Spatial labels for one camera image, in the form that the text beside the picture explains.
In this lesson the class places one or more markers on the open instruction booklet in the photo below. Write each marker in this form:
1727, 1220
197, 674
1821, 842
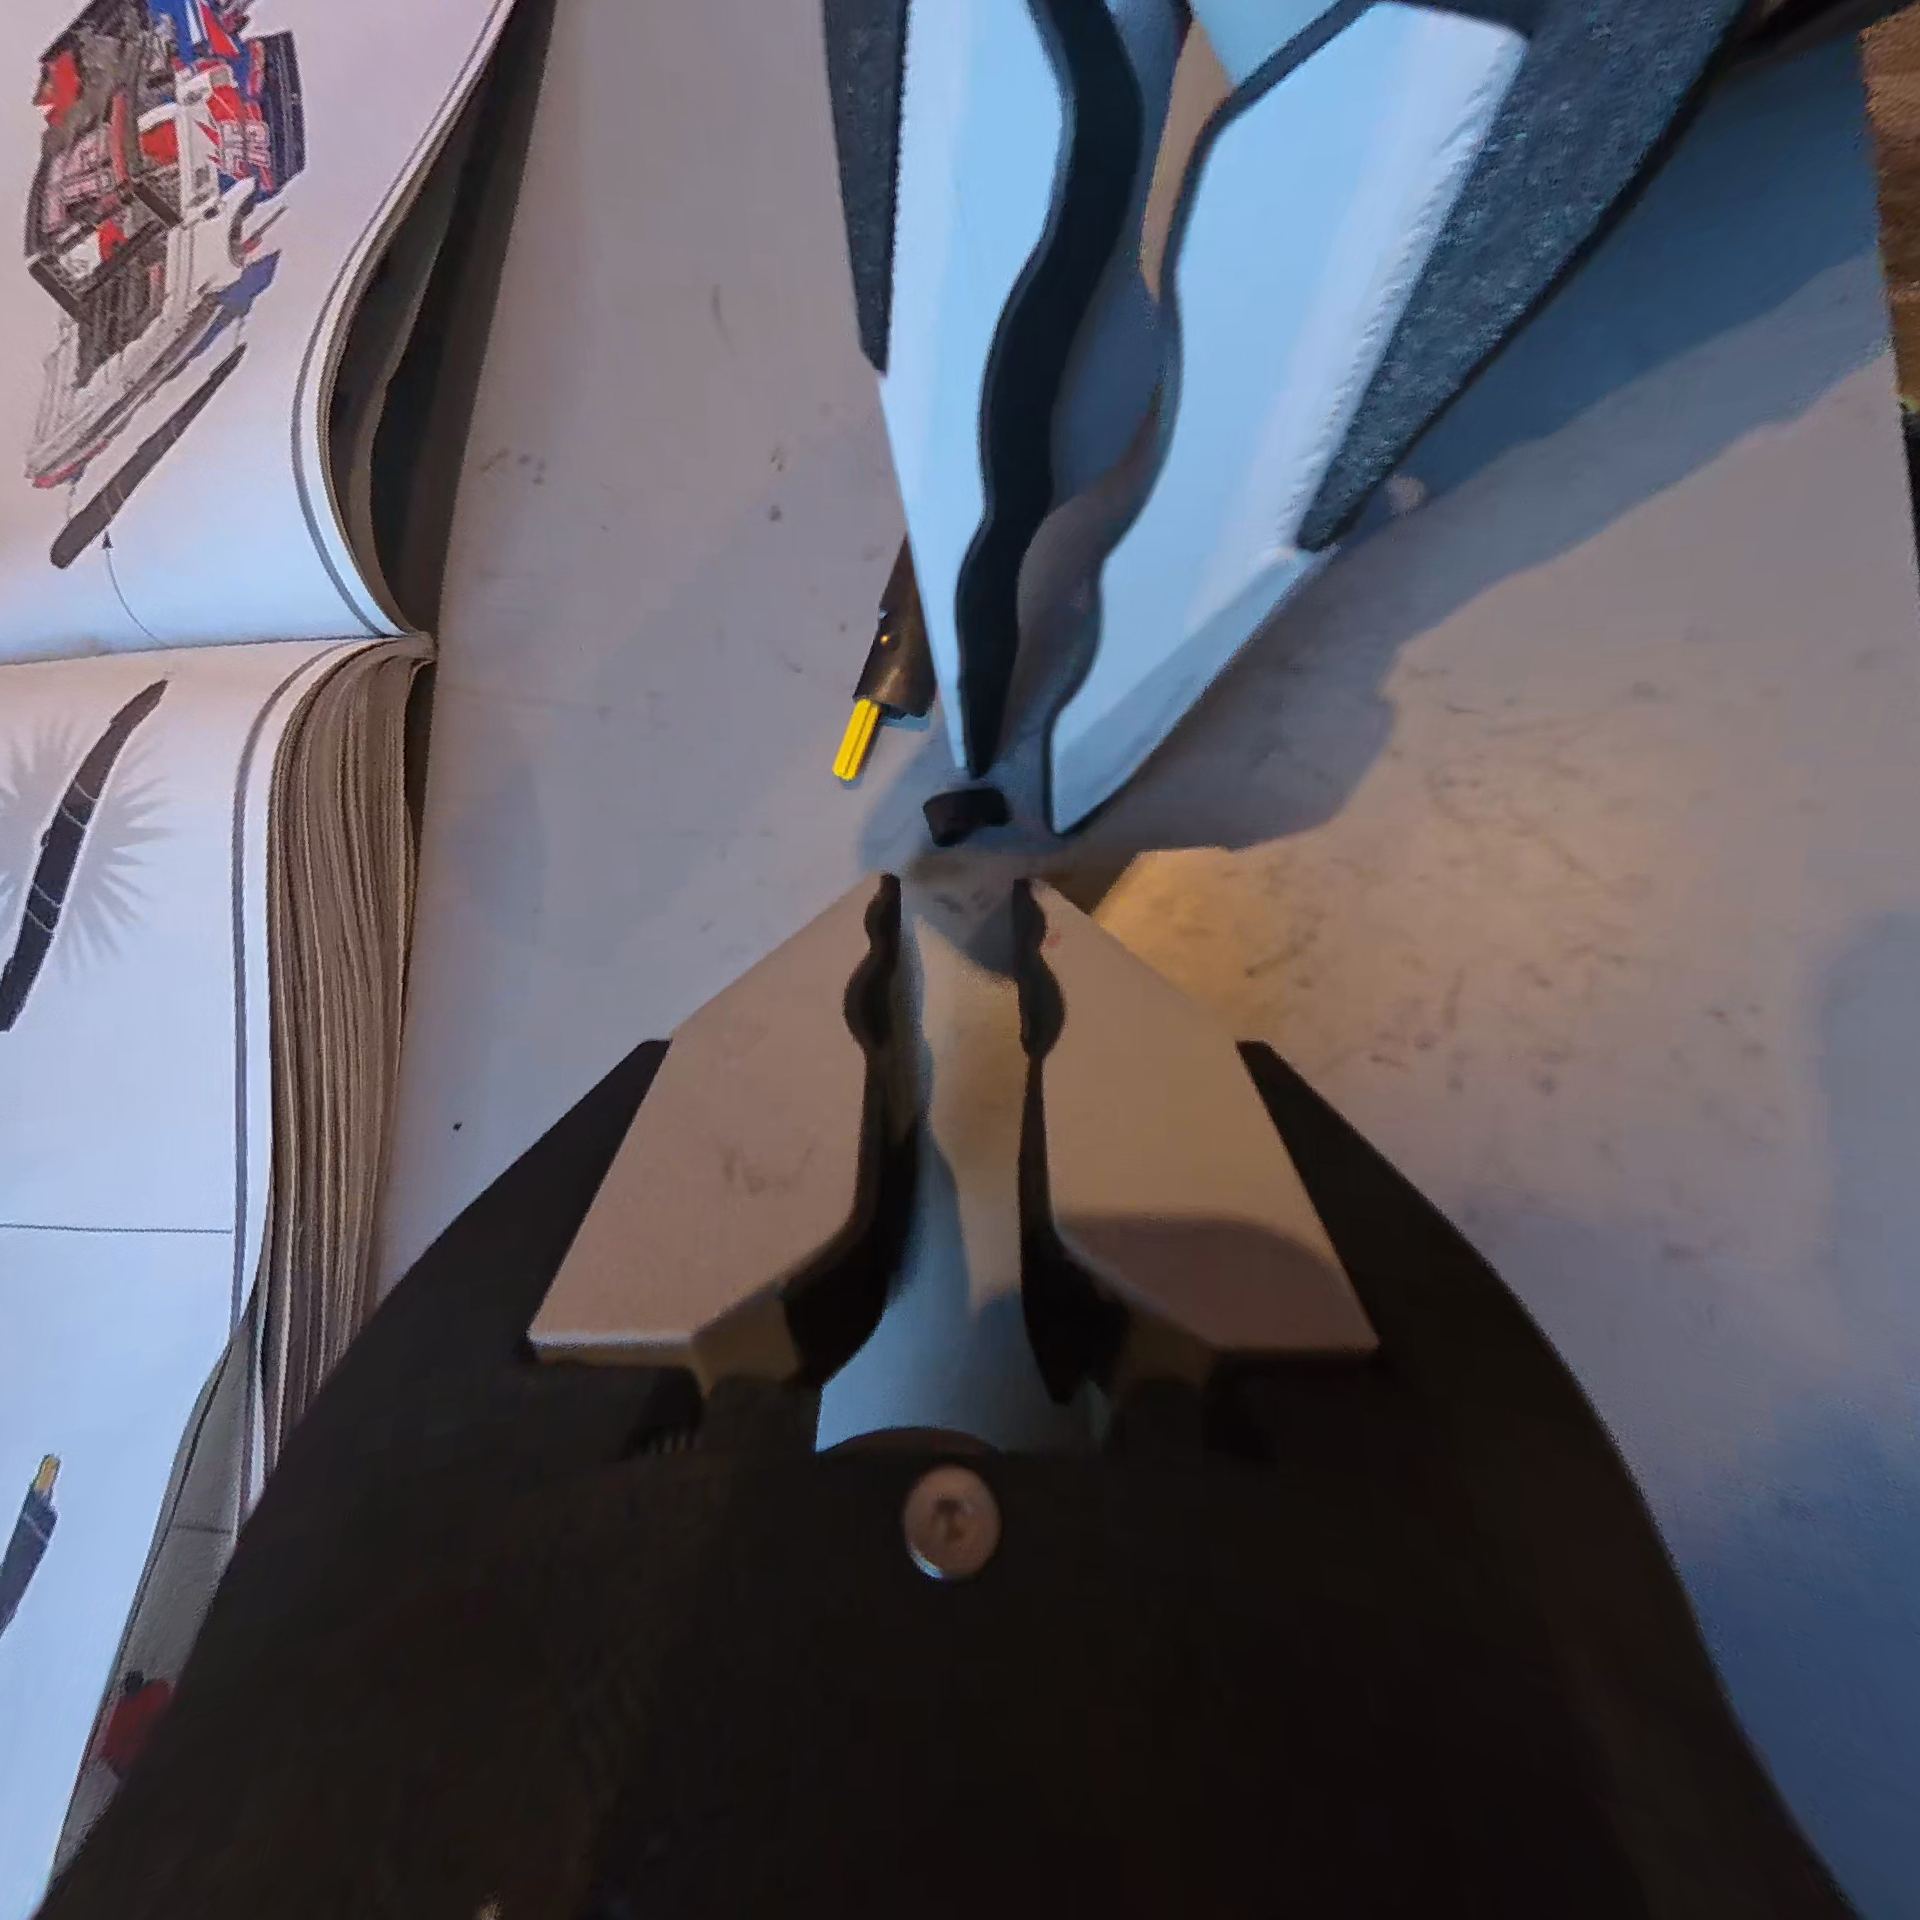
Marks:
149, 900

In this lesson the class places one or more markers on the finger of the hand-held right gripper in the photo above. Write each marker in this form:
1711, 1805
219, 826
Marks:
1322, 300
959, 300

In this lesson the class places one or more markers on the small black brick connector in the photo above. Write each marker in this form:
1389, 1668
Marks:
959, 815

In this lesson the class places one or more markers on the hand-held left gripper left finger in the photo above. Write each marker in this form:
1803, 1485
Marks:
706, 1185

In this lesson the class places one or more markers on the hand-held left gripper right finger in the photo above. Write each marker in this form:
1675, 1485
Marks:
1184, 1185

